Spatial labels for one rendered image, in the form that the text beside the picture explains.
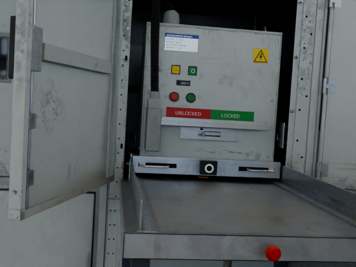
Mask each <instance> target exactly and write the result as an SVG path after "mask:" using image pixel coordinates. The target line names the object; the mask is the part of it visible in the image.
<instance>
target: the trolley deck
mask: <svg viewBox="0 0 356 267"><path fill-rule="evenodd" d="M140 181H141V184H142V187H143V191H144V194H145V197H146V200H147V203H148V207H149V210H150V213H151V216H152V219H153V222H154V226H155V229H156V233H137V230H136V223H135V217H134V211H133V207H132V201H131V194H130V187H129V181H128V180H123V179H121V178H120V194H119V196H120V219H121V242H122V259H144V260H208V261H270V260H268V259H267V257H266V256H265V249H266V248H267V247H268V246H270V245H275V246H277V247H278V248H279V249H280V250H281V257H280V259H279V260H277V261H275V262H336V263H356V228H355V227H353V226H352V225H350V224H348V223H346V222H344V221H342V220H340V219H338V218H336V217H335V216H333V215H331V214H329V213H327V212H326V211H324V210H322V209H320V208H318V207H316V206H314V205H312V204H310V203H308V202H307V201H305V200H303V199H301V198H299V197H297V196H295V195H293V194H291V193H290V192H288V191H286V190H284V189H282V188H280V187H278V186H276V185H261V184H234V183H206V182H179V181H151V180H140Z"/></svg>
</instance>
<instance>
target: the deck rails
mask: <svg viewBox="0 0 356 267"><path fill-rule="evenodd" d="M128 181H129V187H130V194H131V201H132V207H133V213H134V217H135V223H136V230H137V233H156V229H155V226H154V222H153V219H152V216H151V213H150V210H149V207H148V203H147V200H146V197H145V194H144V191H143V187H142V184H141V181H140V179H137V178H136V174H135V170H134V166H133V163H132V160H131V161H130V178H129V179H128ZM275 185H276V186H278V187H280V188H282V189H284V190H286V191H288V192H290V193H291V194H293V195H295V196H297V197H299V198H301V199H303V200H305V201H307V202H308V203H310V204H312V205H314V206H316V207H318V208H320V209H322V210H324V211H326V212H327V213H329V214H331V215H333V216H335V217H336V218H338V219H340V220H342V221H344V222H346V223H348V224H350V225H352V226H353V227H355V228H356V193H353V192H351V191H348V190H346V189H343V188H341V187H338V186H336V185H333V184H330V183H327V182H325V181H322V180H320V179H317V178H315V177H312V176H310V175H307V174H305V173H302V172H299V171H296V170H294V169H291V168H289V167H285V174H284V184H275Z"/></svg>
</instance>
